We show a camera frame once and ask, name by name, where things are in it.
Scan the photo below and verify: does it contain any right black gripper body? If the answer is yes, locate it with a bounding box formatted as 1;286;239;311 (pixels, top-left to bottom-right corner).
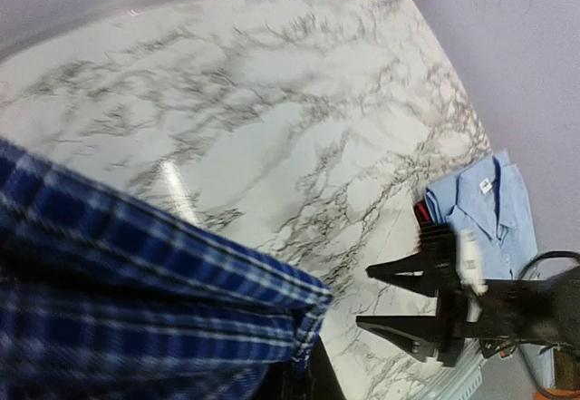
420;225;579;366

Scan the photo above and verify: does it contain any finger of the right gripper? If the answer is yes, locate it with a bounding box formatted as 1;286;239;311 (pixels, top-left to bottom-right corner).
366;254;437;298
356;316;438;362

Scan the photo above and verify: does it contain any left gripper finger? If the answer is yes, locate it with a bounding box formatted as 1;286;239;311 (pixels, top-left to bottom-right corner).
303;338;345;400

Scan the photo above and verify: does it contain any red black plaid shirt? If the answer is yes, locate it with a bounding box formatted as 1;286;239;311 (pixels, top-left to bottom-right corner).
413;200;433;228

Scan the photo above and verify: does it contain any light blue shirt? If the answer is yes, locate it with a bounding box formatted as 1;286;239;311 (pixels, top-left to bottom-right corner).
424;149;554;387

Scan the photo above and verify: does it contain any dark blue checked shirt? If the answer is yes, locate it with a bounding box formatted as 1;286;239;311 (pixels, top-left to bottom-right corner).
1;141;333;399

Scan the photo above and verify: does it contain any aluminium front frame rail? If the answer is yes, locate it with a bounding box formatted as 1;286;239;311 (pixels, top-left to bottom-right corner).
410;340;486;400

